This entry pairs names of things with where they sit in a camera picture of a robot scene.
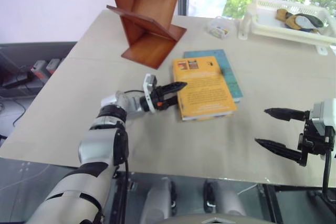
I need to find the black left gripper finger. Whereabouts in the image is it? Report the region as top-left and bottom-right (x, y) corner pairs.
(167, 94), (180, 109)
(162, 81), (188, 96)

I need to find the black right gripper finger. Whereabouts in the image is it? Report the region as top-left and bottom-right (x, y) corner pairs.
(254, 138), (302, 163)
(264, 107), (311, 122)

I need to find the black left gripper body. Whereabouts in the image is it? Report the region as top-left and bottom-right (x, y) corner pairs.
(151, 87), (173, 111)

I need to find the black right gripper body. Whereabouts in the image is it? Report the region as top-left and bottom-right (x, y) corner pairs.
(297, 118), (335, 167)

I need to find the orange paperback book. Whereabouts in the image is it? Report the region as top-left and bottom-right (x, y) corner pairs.
(172, 56), (238, 122)

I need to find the brown wooden zigzag bookshelf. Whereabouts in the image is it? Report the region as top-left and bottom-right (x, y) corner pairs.
(106, 0), (187, 70)

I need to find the teal hardcover book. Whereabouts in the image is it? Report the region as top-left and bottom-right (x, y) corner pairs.
(183, 49), (244, 103)

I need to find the grey black rounded shape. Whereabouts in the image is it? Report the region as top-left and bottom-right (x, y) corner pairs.
(204, 179), (247, 219)

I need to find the clear plastic small-parts box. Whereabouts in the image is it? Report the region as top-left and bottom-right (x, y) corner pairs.
(205, 16), (236, 40)

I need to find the yellow and dark cloth bundle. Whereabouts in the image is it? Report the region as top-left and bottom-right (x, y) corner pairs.
(275, 8), (324, 31)

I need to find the white plastic slotted rack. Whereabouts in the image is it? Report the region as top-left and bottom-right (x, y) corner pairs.
(238, 0), (336, 56)

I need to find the grey red battery pack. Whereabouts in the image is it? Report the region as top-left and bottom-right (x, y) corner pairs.
(29, 60), (48, 79)
(46, 58), (63, 75)

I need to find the dark grey side shelf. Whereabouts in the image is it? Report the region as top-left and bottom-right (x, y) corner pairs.
(0, 41), (79, 100)

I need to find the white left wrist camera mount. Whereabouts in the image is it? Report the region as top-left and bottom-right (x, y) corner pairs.
(142, 73), (158, 114)

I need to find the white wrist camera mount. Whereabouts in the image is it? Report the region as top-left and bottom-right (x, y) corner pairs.
(142, 73), (158, 114)
(309, 98), (336, 135)

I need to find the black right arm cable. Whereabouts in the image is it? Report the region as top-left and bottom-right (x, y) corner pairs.
(322, 126), (332, 196)

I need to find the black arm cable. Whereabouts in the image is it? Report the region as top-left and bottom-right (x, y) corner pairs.
(122, 90), (146, 99)
(322, 126), (332, 196)

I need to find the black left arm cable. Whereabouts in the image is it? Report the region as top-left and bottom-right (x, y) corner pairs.
(122, 90), (146, 99)

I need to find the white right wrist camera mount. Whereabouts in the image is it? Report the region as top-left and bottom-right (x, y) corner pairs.
(309, 98), (336, 135)

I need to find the black metal table frame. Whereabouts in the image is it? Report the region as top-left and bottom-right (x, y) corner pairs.
(258, 183), (336, 224)

